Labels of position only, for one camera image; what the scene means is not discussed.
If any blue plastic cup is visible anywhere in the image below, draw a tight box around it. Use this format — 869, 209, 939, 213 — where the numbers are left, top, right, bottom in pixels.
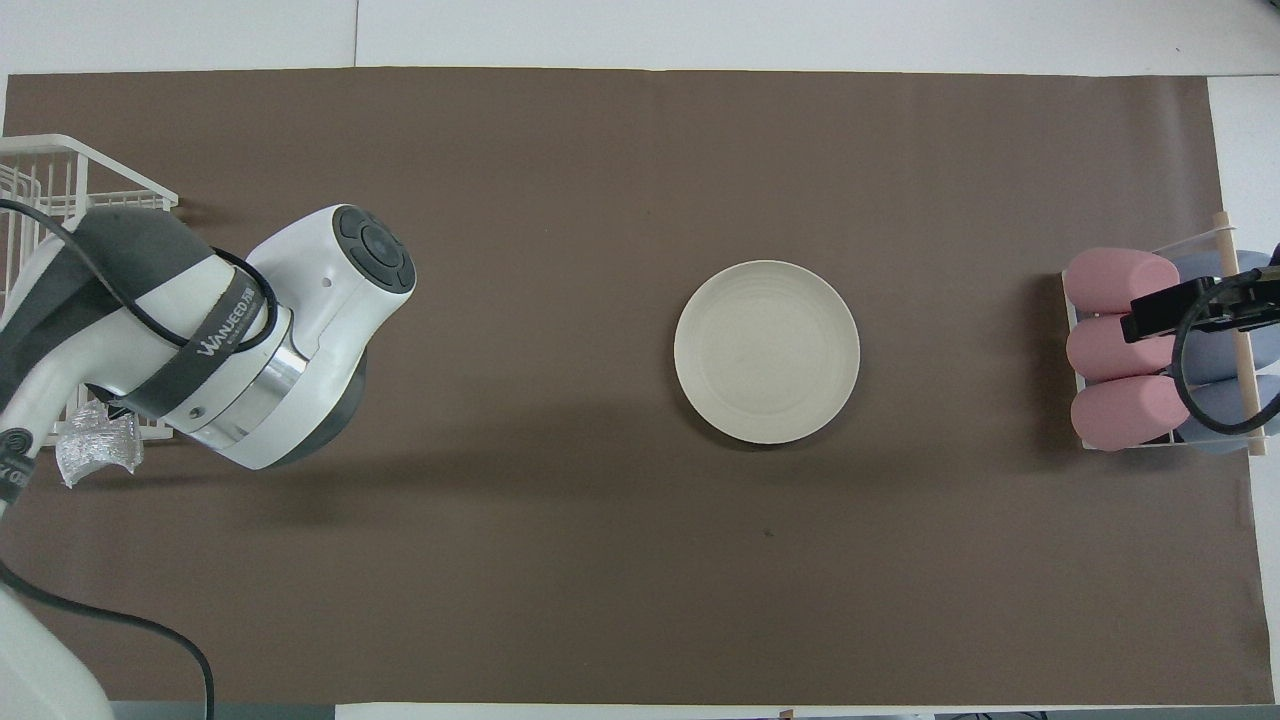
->
1170, 250, 1280, 301
1175, 375, 1280, 457
1180, 325, 1280, 386

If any white wire dish rack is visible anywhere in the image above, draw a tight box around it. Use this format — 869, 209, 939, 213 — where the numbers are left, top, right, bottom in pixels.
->
0, 133, 179, 446

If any cream round plate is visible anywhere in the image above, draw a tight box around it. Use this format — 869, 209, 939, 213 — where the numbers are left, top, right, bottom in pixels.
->
673, 260, 861, 446

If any pink plastic cup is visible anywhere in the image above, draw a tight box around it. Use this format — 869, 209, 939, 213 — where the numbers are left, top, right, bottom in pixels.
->
1070, 374, 1191, 453
1062, 248, 1183, 316
1066, 312, 1181, 383

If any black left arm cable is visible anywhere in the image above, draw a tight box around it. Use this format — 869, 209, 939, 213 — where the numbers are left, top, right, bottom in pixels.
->
0, 198, 284, 720

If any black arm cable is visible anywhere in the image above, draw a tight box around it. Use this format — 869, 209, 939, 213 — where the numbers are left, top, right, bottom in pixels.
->
0, 198, 284, 720
1172, 270, 1280, 437

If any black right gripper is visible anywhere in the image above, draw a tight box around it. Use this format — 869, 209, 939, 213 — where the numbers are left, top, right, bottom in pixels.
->
1120, 264, 1280, 344

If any brown table mat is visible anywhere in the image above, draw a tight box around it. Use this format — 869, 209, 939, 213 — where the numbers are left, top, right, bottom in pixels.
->
0, 67, 1277, 706

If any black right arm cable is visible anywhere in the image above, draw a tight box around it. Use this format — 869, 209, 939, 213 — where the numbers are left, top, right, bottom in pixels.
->
1172, 270, 1280, 437

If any white cup holder rack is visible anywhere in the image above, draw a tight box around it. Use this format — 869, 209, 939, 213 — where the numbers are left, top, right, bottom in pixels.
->
1060, 210, 1280, 459

